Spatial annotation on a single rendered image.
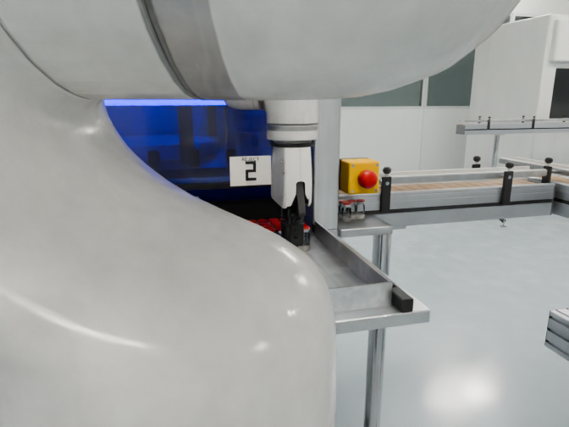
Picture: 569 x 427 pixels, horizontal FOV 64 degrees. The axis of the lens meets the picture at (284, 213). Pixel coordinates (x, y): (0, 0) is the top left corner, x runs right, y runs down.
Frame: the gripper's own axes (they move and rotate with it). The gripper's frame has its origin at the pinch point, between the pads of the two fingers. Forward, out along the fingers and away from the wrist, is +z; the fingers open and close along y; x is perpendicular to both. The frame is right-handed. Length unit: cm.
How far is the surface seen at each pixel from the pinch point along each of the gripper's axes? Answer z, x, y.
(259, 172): -7.7, -2.0, -18.1
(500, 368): 94, 117, -76
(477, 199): 4, 59, -29
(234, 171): -8.1, -7.2, -18.1
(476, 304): 95, 148, -135
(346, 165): -8.1, 17.6, -19.3
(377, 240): 14.6, 33.0, -33.8
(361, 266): 3.6, 8.9, 9.5
